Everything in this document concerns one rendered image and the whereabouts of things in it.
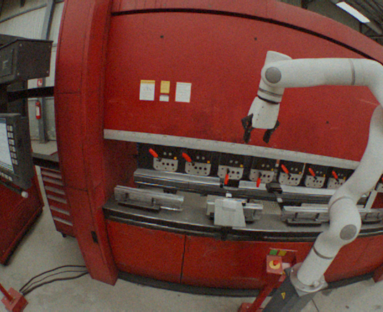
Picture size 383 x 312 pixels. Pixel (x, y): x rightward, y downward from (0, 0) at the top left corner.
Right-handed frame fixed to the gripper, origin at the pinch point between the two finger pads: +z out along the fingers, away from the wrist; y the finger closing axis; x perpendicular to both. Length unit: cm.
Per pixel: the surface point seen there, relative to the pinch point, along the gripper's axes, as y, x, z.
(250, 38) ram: -19, -49, -38
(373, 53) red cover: -100, -13, -64
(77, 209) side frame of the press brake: 79, -49, 79
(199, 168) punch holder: -2, -42, 42
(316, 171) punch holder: -71, -10, 28
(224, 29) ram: -6, -56, -40
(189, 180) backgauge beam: -7, -65, 71
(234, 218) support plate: -16, -11, 58
